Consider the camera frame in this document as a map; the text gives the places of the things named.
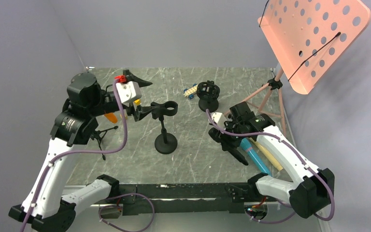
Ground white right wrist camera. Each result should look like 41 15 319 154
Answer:
211 112 228 129

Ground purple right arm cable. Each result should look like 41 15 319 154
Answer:
205 109 336 225

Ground black tripod shock-mount stand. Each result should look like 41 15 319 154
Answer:
90 126 119 151

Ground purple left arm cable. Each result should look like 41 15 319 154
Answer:
19 78 129 232

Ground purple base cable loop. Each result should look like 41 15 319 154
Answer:
98 193 156 232

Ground black shock-mount round stand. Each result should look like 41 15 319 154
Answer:
197 80 220 113

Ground pink perforated music stand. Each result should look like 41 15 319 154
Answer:
224 0 371 129

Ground orange microphone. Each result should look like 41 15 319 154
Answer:
104 113 118 124

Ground black round-base tall stand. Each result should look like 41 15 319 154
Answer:
151 101 178 154

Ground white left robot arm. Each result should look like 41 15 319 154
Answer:
8 70 151 232

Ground blue microphone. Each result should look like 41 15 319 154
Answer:
240 138 271 176

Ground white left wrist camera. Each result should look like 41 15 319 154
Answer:
116 81 142 103

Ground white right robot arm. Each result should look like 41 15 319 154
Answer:
205 102 335 221

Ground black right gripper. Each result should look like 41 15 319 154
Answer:
215 121 245 151

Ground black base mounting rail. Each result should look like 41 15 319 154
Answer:
89 182 279 216

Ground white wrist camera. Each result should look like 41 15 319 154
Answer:
116 81 142 103
211 112 228 129

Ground cream blue toy brick car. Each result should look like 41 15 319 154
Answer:
183 83 198 100

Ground cream yellow microphone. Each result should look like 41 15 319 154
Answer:
249 138 284 171

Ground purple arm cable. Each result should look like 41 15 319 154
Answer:
19 78 129 232
205 109 336 225

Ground black microphone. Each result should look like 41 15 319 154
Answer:
227 146 249 166

